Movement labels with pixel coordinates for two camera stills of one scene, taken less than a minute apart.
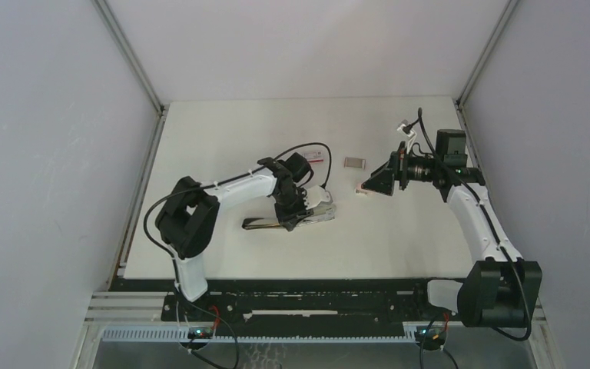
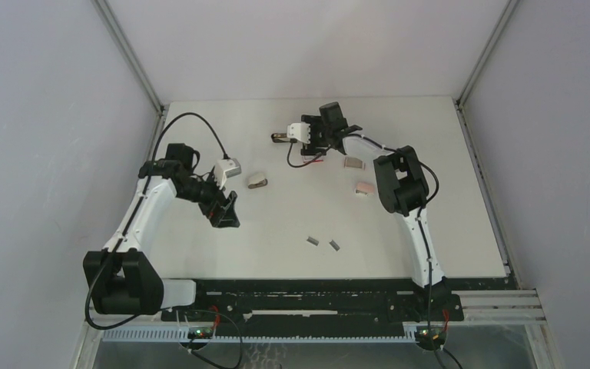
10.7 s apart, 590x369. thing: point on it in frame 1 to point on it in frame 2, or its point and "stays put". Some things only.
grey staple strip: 354,162 stays put
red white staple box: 315,157 stays put
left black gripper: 290,219 to 223,214
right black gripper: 382,179 to 314,147
